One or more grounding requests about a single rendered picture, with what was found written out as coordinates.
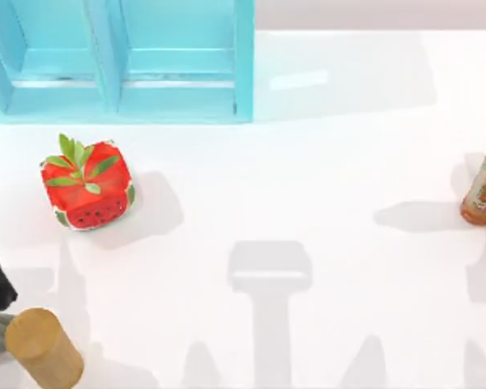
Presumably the watermelon plant pot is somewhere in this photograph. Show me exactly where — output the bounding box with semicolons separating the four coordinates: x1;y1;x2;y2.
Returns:
40;133;136;232

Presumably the light blue rack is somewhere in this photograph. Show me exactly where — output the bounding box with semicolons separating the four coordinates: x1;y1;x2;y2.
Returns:
0;0;256;125

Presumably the orange bottle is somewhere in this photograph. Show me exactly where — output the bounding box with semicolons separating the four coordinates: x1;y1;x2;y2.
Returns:
459;140;486;226

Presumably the wooden cylinder cup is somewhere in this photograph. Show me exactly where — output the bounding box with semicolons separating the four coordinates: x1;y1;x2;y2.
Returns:
4;307;85;389

